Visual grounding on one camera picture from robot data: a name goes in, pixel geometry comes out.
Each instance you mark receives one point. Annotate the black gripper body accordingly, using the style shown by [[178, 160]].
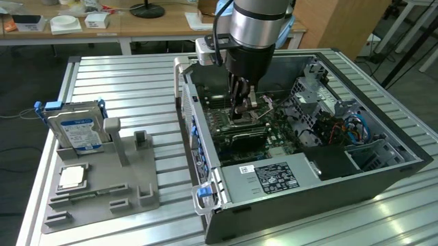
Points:
[[250, 61]]

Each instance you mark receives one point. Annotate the open socket cover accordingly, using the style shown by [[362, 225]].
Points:
[[264, 106]]

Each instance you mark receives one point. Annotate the CPU socket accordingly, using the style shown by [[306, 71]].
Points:
[[248, 120]]

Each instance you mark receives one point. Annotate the green motherboard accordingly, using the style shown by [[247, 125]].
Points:
[[283, 128]]

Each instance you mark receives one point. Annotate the silver metal drive cage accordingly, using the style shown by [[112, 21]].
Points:
[[307, 97]]

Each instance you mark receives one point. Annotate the white paper booklet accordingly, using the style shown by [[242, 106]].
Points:
[[198, 21]]

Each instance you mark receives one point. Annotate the brown cardboard box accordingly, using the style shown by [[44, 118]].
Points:
[[207, 7]]

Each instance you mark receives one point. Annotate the wooden partition board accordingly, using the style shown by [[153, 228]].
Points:
[[342, 25]]

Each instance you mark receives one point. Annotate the silver power supply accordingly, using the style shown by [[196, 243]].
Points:
[[246, 184]]

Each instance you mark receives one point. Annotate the white electrical box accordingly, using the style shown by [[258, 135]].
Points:
[[367, 44]]

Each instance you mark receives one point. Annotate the black round lamp base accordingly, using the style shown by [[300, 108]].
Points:
[[147, 11]]

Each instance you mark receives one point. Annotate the blue case latch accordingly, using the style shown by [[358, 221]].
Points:
[[203, 192]]

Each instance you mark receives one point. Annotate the silver disk bay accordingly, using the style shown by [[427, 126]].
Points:
[[372, 153]]

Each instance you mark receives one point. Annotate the black open PC case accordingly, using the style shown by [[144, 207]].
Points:
[[307, 205]]

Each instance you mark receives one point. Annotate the white box with label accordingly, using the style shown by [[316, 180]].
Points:
[[96, 21]]

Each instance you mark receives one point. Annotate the black stand leg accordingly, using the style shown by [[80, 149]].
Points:
[[411, 51]]

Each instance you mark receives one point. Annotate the hard disk blue label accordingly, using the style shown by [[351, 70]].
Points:
[[79, 133]]

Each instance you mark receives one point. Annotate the grey parts rack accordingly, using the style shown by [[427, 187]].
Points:
[[103, 184]]

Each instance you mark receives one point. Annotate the blue disk carrier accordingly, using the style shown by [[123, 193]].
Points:
[[53, 105]]

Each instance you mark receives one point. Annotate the clear plastic bag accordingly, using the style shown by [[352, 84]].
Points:
[[75, 10]]

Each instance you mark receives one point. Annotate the white square box round lid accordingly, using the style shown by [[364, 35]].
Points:
[[67, 25]]

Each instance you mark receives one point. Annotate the silver CPU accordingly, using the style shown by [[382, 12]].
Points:
[[71, 177]]

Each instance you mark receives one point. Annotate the green RAM stick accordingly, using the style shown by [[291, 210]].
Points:
[[85, 196]]

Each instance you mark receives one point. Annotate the white box black top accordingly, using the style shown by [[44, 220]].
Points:
[[28, 25]]

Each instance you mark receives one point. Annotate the orange box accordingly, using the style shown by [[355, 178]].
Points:
[[8, 25]]

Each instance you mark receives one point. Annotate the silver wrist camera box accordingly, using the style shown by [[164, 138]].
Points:
[[207, 55]]

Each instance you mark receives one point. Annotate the wooden desk white frame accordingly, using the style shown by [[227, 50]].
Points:
[[153, 25], [40, 36]]

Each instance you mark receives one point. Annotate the white frame table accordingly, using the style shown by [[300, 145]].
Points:
[[429, 61]]

